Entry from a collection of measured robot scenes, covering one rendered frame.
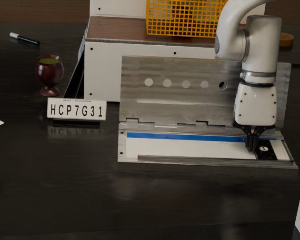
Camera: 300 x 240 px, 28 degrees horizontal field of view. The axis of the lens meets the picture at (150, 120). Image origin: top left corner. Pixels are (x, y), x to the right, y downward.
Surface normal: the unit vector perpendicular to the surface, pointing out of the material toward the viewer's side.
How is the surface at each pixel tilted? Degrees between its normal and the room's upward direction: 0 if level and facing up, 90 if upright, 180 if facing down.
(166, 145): 0
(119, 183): 0
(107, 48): 90
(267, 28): 78
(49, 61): 0
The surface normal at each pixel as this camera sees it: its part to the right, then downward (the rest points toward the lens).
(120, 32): 0.07, -0.89
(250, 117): 0.04, 0.24
